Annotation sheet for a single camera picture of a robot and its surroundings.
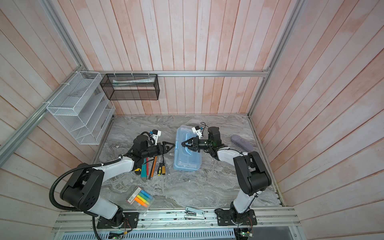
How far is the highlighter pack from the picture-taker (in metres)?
0.80

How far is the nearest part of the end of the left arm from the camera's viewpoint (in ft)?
2.28

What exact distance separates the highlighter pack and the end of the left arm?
0.75ft
